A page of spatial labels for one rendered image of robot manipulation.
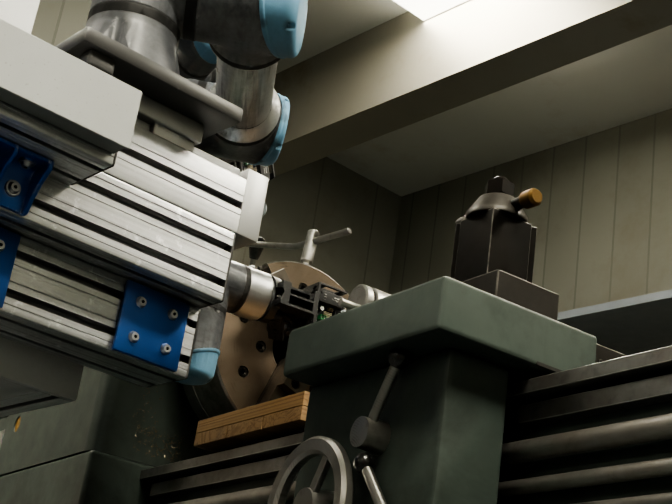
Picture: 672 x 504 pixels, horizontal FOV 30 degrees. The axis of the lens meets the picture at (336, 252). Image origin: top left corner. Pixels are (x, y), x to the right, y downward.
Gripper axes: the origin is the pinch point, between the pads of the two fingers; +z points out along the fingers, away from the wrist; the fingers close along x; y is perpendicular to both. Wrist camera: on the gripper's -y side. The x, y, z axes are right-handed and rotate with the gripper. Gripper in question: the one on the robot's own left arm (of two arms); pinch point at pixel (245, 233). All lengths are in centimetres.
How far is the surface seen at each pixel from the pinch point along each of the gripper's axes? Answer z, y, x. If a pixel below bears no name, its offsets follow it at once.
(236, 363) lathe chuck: 26.1, 16.8, -15.5
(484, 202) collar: 16, 77, -13
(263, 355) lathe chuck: 25.1, 16.8, -10.2
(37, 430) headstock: 30, -26, -33
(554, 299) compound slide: 30, 83, -9
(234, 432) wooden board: 38, 34, -28
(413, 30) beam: -138, -188, 215
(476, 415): 44, 93, -33
